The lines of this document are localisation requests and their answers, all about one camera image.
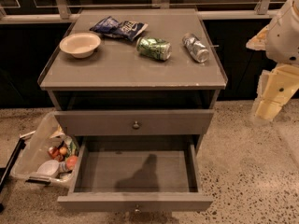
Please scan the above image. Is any grey drawer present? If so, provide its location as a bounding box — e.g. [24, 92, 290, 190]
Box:
[58, 135, 213, 212]
[54, 109, 214, 136]

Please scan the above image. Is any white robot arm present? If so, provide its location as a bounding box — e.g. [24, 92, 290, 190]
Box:
[246, 0, 299, 120]

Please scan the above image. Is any grey drawer cabinet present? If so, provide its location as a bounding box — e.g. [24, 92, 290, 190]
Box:
[37, 8, 229, 145]

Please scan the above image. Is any silver soda can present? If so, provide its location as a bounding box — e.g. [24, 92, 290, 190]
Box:
[182, 33, 209, 63]

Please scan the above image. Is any green soda can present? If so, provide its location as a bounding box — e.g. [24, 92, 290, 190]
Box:
[136, 36, 172, 61]

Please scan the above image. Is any blue chip bag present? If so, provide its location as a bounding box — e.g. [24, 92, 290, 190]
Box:
[90, 16, 148, 41]

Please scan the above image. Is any red apple in bin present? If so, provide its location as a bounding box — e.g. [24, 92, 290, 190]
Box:
[65, 155, 78, 170]

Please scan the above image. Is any metal window railing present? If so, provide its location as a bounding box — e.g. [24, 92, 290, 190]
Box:
[0, 0, 286, 24]

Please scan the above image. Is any clear plastic bin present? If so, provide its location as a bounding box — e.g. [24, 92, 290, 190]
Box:
[12, 112, 79, 187]

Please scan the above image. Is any black bin lid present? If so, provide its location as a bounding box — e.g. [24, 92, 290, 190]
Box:
[0, 132, 34, 213]

